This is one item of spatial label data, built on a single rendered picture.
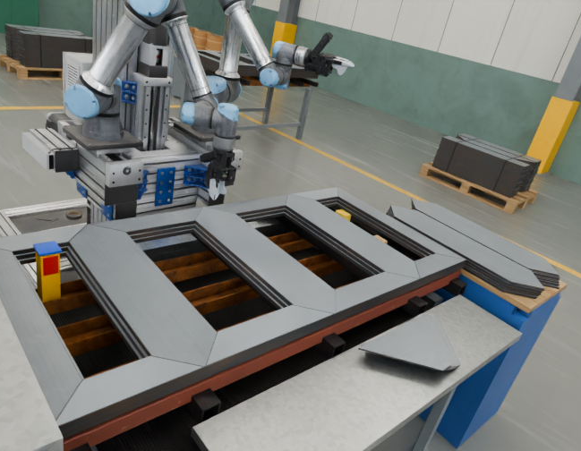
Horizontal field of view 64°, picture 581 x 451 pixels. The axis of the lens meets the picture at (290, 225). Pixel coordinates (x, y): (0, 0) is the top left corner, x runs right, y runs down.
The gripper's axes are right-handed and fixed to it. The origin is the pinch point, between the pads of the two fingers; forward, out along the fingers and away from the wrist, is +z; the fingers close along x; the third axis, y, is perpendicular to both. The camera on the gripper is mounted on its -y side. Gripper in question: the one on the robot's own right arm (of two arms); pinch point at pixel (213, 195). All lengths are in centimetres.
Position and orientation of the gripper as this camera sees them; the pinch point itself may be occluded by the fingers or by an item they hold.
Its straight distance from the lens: 179.7
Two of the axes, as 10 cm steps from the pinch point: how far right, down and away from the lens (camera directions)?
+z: -2.0, 8.8, 4.3
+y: 6.4, 4.5, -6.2
